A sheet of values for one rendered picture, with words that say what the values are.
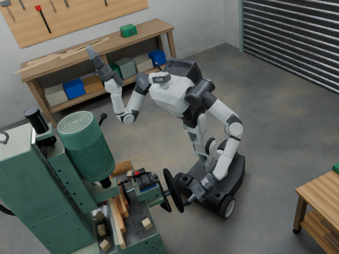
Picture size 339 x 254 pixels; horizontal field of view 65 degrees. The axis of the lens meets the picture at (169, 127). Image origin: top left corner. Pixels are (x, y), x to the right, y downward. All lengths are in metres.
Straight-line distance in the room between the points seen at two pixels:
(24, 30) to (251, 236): 3.79
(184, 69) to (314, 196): 1.19
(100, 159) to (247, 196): 1.68
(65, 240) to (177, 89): 1.02
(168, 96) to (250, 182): 1.46
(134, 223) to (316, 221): 1.40
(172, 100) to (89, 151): 0.60
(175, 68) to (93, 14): 2.90
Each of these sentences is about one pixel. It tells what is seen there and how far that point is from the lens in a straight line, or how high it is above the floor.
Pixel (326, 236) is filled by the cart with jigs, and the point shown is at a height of 0.20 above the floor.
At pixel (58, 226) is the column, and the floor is 1.04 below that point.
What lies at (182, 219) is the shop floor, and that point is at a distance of 2.55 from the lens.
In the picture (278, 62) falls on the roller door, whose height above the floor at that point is 0.08.
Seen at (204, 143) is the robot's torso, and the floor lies 0.70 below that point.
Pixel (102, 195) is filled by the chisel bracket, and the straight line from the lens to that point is 1.51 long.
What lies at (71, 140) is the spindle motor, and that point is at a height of 1.47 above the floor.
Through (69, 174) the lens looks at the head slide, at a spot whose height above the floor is 1.30.
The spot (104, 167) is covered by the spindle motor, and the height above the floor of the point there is 1.26.
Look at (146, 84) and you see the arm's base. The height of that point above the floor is 1.32.
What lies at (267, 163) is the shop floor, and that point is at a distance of 2.93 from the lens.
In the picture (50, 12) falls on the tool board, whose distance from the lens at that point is 4.38.
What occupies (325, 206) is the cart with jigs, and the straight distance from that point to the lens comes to 2.03.
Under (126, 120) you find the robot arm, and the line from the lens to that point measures 1.81.
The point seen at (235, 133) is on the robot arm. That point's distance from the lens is 1.52.
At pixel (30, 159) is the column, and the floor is 1.48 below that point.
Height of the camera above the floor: 2.13
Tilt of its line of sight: 38 degrees down
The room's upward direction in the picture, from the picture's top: 13 degrees counter-clockwise
